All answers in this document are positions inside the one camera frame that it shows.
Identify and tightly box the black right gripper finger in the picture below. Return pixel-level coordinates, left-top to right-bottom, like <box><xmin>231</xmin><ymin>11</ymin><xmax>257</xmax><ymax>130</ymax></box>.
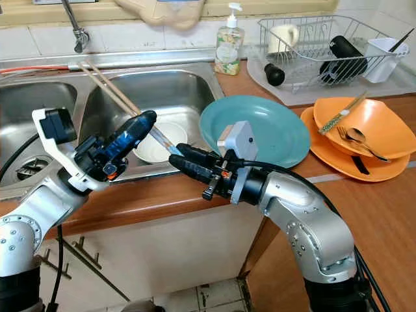
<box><xmin>168</xmin><ymin>155</ymin><xmax>212</xmax><ymax>185</ymax></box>
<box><xmin>177</xmin><ymin>144</ymin><xmax>222</xmax><ymax>167</ymax></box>

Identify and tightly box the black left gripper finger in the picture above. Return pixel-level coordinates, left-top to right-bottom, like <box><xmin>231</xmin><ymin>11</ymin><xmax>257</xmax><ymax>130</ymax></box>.
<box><xmin>118</xmin><ymin>127</ymin><xmax>158</xmax><ymax>164</ymax></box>
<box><xmin>109</xmin><ymin>110</ymin><xmax>158</xmax><ymax>145</ymax></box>

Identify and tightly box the white ceramic bowl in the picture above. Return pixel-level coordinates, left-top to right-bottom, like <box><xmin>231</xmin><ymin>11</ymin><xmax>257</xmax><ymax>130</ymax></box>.
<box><xmin>134</xmin><ymin>122</ymin><xmax>190</xmax><ymax>164</ymax></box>

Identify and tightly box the light wooden chopstick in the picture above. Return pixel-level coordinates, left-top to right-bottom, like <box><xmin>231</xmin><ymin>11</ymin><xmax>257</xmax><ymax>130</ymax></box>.
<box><xmin>77</xmin><ymin>62</ymin><xmax>176</xmax><ymax>155</ymax></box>
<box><xmin>86</xmin><ymin>60</ymin><xmax>181</xmax><ymax>155</ymax></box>

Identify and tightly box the white kitchen cabinet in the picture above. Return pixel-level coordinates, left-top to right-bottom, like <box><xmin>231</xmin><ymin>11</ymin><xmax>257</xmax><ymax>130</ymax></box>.
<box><xmin>39</xmin><ymin>198</ymin><xmax>274</xmax><ymax>312</ymax></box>

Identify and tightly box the stainless steel double sink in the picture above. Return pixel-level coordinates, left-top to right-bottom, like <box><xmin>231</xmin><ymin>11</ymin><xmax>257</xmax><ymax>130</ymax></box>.
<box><xmin>0</xmin><ymin>47</ymin><xmax>228</xmax><ymax>203</ymax></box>

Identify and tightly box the teal plate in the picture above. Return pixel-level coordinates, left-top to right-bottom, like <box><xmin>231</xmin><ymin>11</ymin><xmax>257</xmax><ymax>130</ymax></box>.
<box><xmin>199</xmin><ymin>95</ymin><xmax>312</xmax><ymax>169</ymax></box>

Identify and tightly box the grey plastic drain tray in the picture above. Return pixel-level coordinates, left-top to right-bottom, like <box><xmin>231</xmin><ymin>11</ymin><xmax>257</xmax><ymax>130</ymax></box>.
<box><xmin>246</xmin><ymin>49</ymin><xmax>416</xmax><ymax>107</ymax></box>

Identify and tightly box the chrome sink faucet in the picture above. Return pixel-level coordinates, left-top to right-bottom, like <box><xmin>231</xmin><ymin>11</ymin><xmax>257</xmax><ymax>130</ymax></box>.
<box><xmin>61</xmin><ymin>0</ymin><xmax>91</xmax><ymax>55</ymax></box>

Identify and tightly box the orange plate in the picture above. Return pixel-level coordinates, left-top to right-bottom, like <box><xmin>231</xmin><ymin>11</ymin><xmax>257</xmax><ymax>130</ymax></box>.
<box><xmin>300</xmin><ymin>106</ymin><xmax>415</xmax><ymax>184</ymax></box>

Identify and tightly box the small round black bottle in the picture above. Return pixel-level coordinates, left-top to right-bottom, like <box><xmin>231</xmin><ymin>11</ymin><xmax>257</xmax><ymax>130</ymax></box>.
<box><xmin>263</xmin><ymin>63</ymin><xmax>287</xmax><ymax>87</ymax></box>

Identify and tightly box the floral soap pump bottle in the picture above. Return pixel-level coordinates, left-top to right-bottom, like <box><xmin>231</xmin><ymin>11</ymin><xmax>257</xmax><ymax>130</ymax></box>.
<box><xmin>214</xmin><ymin>3</ymin><xmax>246</xmax><ymax>76</ymax></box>

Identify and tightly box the brown wooden cabinet door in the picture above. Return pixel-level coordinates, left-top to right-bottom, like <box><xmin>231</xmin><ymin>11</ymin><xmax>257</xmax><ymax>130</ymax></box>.
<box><xmin>244</xmin><ymin>208</ymin><xmax>309</xmax><ymax>312</ymax></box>

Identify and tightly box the beige plastic basin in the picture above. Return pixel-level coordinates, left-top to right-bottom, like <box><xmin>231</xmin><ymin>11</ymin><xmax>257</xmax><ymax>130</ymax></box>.
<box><xmin>112</xmin><ymin>0</ymin><xmax>203</xmax><ymax>31</ymax></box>

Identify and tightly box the gold fork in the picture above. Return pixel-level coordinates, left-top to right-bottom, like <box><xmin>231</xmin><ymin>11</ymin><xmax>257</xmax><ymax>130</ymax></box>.
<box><xmin>337</xmin><ymin>126</ymin><xmax>391</xmax><ymax>162</ymax></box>

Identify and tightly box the white-banded wooden chopstick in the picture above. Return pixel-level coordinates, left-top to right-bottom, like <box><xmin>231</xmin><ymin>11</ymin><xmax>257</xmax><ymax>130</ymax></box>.
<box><xmin>318</xmin><ymin>92</ymin><xmax>367</xmax><ymax>135</ymax></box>
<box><xmin>321</xmin><ymin>94</ymin><xmax>369</xmax><ymax>136</ymax></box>

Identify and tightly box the cream ceramic mug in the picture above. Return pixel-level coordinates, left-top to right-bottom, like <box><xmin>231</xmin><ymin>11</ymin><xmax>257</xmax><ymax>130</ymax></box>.
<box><xmin>266</xmin><ymin>24</ymin><xmax>300</xmax><ymax>54</ymax></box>

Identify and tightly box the gold spoon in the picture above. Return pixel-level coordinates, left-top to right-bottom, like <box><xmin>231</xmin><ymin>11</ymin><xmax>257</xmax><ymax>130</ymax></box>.
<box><xmin>346</xmin><ymin>127</ymin><xmax>395</xmax><ymax>163</ymax></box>

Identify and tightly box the grey robot knee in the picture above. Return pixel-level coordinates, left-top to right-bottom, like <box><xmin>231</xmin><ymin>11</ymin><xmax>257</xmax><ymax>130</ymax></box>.
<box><xmin>122</xmin><ymin>300</ymin><xmax>168</xmax><ymax>312</ymax></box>

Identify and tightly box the orange bowl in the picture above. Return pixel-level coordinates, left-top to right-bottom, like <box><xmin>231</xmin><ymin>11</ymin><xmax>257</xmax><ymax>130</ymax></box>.
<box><xmin>313</xmin><ymin>96</ymin><xmax>416</xmax><ymax>161</ymax></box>

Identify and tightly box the black flask bottle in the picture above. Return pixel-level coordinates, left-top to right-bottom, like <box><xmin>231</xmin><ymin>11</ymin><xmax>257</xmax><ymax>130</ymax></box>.
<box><xmin>319</xmin><ymin>35</ymin><xmax>370</xmax><ymax>85</ymax></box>

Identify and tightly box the white plastic cutlery holder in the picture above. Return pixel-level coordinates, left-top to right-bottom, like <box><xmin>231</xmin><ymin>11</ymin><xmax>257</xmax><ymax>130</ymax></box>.
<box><xmin>362</xmin><ymin>37</ymin><xmax>411</xmax><ymax>84</ymax></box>

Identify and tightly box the thin black utensil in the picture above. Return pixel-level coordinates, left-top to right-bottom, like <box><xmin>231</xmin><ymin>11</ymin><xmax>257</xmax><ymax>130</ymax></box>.
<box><xmin>389</xmin><ymin>26</ymin><xmax>416</xmax><ymax>53</ymax></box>

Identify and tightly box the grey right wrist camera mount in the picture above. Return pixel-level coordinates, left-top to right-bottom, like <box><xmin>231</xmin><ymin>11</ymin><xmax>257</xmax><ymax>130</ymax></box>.
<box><xmin>217</xmin><ymin>120</ymin><xmax>260</xmax><ymax>206</ymax></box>

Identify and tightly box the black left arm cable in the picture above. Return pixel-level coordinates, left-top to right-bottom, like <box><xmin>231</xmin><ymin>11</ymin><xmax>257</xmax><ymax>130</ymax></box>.
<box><xmin>0</xmin><ymin>132</ymin><xmax>69</xmax><ymax>312</ymax></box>

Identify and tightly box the metal cabinet door handle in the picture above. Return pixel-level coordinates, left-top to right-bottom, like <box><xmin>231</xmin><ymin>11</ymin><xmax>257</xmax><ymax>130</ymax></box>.
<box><xmin>39</xmin><ymin>240</ymin><xmax>132</xmax><ymax>304</ymax></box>

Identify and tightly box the white wire dish rack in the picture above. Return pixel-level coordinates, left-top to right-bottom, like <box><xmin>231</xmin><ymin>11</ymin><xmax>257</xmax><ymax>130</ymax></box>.
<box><xmin>257</xmin><ymin>14</ymin><xmax>411</xmax><ymax>94</ymax></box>

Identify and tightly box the black utensil handle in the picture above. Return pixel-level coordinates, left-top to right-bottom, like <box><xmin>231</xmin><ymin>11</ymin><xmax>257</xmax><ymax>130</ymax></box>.
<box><xmin>350</xmin><ymin>154</ymin><xmax>372</xmax><ymax>176</ymax></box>

